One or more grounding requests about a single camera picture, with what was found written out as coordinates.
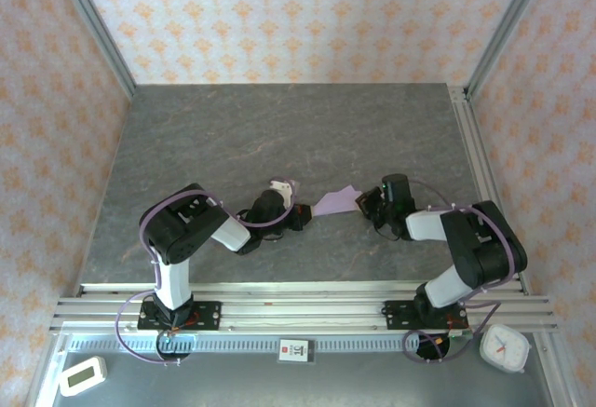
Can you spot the white analog clock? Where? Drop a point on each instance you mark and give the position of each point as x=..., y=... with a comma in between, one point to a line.
x=505, y=348

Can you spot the aluminium frame post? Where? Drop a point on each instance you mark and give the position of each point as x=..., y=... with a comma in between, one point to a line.
x=507, y=20
x=93, y=20

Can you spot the aluminium side rail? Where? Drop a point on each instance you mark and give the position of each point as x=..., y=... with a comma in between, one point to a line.
x=470, y=146

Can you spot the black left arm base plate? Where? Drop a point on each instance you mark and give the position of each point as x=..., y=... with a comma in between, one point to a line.
x=209, y=316

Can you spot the white label card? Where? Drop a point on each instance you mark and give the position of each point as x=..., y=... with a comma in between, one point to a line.
x=295, y=350

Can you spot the aluminium mounting rail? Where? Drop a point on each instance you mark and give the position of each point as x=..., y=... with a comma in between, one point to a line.
x=302, y=307

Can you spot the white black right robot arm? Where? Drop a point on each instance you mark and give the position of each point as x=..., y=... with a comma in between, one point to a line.
x=428, y=226

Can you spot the white digital timer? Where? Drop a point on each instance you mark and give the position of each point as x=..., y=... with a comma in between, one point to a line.
x=81, y=376

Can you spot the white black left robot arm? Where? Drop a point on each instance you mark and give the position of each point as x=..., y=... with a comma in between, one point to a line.
x=230, y=234

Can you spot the purple paper sheet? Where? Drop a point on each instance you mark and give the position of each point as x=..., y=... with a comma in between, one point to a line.
x=333, y=203

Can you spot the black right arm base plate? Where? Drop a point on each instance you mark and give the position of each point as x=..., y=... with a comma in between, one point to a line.
x=396, y=316

